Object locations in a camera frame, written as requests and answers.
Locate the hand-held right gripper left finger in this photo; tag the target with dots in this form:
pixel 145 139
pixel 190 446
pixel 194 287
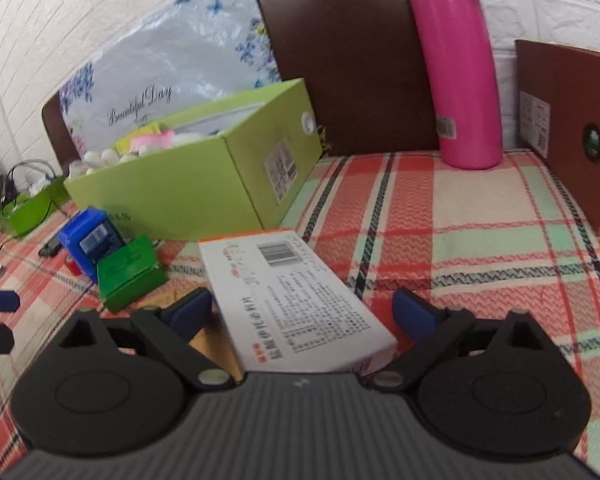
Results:
pixel 190 312

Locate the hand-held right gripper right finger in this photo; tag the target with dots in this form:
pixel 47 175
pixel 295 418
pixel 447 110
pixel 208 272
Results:
pixel 412 312

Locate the white-orange medicine box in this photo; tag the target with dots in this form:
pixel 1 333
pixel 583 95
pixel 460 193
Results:
pixel 300 305

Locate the green cardboard box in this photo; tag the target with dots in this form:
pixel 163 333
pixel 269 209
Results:
pixel 180 195

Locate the small green box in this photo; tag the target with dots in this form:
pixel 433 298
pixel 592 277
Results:
pixel 130 270

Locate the black plug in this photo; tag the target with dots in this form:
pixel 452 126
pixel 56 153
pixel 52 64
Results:
pixel 50 247

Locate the plaid tablecloth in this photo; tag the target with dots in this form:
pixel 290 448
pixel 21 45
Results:
pixel 470 240

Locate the green plastic tray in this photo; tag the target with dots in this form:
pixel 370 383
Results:
pixel 30 210

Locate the small blue box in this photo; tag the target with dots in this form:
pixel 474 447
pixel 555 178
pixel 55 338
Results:
pixel 82 235

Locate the pile of white cotton balls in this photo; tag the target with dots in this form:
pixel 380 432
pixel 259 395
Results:
pixel 102 160

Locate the pink packet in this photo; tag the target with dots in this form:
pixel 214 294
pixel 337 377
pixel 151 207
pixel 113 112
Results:
pixel 152 139

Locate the yellow-green medicine box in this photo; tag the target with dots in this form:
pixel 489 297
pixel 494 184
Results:
pixel 130 141

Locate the brown cardboard box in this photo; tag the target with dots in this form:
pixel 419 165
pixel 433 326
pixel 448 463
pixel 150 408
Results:
pixel 575 130

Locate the pink thermos bottle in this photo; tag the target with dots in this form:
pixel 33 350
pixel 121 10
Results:
pixel 455 70

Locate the floral plastic bag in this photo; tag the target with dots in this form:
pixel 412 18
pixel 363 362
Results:
pixel 180 60

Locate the brown leather board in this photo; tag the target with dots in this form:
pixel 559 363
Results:
pixel 350 60

